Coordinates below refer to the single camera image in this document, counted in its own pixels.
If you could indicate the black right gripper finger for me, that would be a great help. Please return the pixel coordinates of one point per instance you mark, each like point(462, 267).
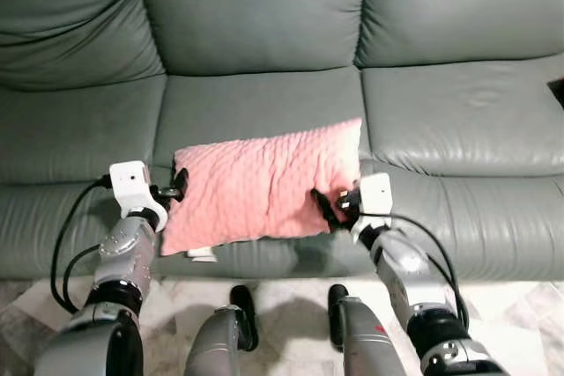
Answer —
point(326, 211)

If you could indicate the pink dotted pillow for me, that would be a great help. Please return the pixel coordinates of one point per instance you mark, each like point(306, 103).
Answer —
point(264, 187)

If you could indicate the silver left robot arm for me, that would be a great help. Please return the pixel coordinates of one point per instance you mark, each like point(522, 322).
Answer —
point(123, 253)

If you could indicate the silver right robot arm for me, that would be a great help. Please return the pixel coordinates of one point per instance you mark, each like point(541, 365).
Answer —
point(410, 270)

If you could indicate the grey-green leather sofa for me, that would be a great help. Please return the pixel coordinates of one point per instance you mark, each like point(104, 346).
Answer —
point(264, 24)

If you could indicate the grey left robot leg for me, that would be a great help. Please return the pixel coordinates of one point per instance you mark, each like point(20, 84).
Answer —
point(211, 341)

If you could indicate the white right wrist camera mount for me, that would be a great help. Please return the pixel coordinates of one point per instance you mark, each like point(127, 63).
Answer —
point(374, 195)

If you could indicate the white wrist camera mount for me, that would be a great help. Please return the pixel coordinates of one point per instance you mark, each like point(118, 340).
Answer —
point(374, 195)
point(130, 180)

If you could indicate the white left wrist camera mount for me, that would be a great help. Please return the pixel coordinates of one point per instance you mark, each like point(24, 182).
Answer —
point(130, 180)

